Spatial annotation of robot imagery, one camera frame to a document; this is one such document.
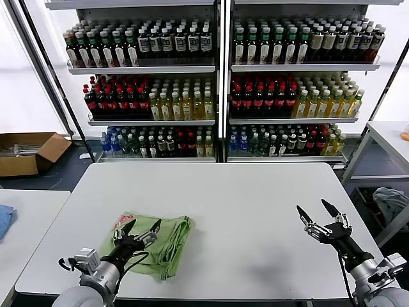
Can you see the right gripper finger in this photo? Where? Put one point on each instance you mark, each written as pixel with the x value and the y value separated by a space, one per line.
pixel 305 217
pixel 330 209

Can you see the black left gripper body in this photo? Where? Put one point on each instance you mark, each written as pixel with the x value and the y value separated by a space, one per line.
pixel 126 249

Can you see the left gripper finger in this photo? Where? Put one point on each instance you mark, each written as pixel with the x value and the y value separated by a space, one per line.
pixel 150 237
pixel 129 227

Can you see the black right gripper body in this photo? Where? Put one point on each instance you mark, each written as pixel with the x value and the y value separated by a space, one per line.
pixel 338 236

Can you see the green t-shirt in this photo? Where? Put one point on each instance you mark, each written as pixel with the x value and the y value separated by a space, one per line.
pixel 172 243

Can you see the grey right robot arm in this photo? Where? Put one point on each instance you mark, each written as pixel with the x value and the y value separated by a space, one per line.
pixel 367 275

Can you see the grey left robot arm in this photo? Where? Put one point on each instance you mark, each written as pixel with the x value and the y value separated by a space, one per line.
pixel 99 278

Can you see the grey white clothes pile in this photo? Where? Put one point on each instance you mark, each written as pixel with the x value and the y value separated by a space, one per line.
pixel 388 201

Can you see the yellow juice bottle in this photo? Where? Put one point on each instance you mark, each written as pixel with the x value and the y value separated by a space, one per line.
pixel 155 110
pixel 344 107
pixel 209 147
pixel 322 107
pixel 208 108
pixel 200 147
pixel 300 107
pixel 176 109
pixel 311 107
pixel 198 108
pixel 328 146
pixel 333 107
pixel 165 110
pixel 338 145
pixel 187 109
pixel 355 105

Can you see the red-cap cola bottle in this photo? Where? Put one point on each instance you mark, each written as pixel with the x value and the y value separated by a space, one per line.
pixel 133 104
pixel 269 102
pixel 143 104
pixel 259 102
pixel 320 142
pixel 310 143
pixel 290 102
pixel 190 145
pixel 236 102
pixel 90 104
pixel 101 104
pixel 280 102
pixel 181 145
pixel 112 104
pixel 247 102
pixel 122 104

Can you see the dark green bottle white cap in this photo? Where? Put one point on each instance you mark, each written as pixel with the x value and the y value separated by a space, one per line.
pixel 282 147
pixel 142 148
pixel 152 148
pixel 273 147

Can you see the green-label water bottle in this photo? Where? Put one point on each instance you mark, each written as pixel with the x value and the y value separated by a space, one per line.
pixel 133 145
pixel 254 144
pixel 125 145
pixel 263 144

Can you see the blue-label water bottle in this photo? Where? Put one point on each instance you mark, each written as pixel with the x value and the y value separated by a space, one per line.
pixel 105 144
pixel 115 145
pixel 243 145
pixel 234 145

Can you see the orange object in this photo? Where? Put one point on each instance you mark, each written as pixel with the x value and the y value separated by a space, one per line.
pixel 405 135

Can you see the blue folded cloth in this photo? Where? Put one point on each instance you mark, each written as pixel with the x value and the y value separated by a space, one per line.
pixel 4 220

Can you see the brown cardboard box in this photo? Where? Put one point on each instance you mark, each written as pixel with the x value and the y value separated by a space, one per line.
pixel 19 166

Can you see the black slanted pole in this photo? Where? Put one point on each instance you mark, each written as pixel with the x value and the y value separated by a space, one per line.
pixel 64 96
pixel 383 92

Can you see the clear packaged parts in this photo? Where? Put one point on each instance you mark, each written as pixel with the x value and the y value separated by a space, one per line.
pixel 22 149

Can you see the grey metal shelf rack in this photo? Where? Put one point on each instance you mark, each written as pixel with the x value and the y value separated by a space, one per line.
pixel 143 69
pixel 303 67

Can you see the dark tea bottle green cap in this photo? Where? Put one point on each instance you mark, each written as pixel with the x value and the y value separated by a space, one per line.
pixel 239 48
pixel 251 48
pixel 302 48
pixel 290 48
pixel 277 48
pixel 72 52
pixel 132 51
pixel 119 52
pixel 95 52
pixel 108 52
pixel 83 52
pixel 264 48

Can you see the dark bottle beige label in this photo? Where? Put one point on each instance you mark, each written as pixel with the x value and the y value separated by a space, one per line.
pixel 328 43
pixel 315 43

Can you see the dark bottle blue white label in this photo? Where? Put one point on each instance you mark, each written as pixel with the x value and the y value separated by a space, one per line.
pixel 364 43
pixel 166 44
pixel 193 43
pixel 205 43
pixel 143 44
pixel 155 44
pixel 180 44
pixel 340 43
pixel 352 43

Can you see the red drink bottle blue label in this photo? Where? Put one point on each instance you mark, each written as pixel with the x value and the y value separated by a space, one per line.
pixel 374 44

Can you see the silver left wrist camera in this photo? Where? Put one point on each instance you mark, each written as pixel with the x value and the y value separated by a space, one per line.
pixel 87 259

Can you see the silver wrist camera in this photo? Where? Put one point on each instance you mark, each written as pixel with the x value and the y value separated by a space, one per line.
pixel 87 259
pixel 393 265

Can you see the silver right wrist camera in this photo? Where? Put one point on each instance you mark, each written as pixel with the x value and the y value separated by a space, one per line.
pixel 393 265

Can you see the white table grey frame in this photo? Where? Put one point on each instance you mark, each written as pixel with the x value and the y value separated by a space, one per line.
pixel 386 131

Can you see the grey slanted frame bar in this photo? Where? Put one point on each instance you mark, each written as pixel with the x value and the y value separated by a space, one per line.
pixel 39 64

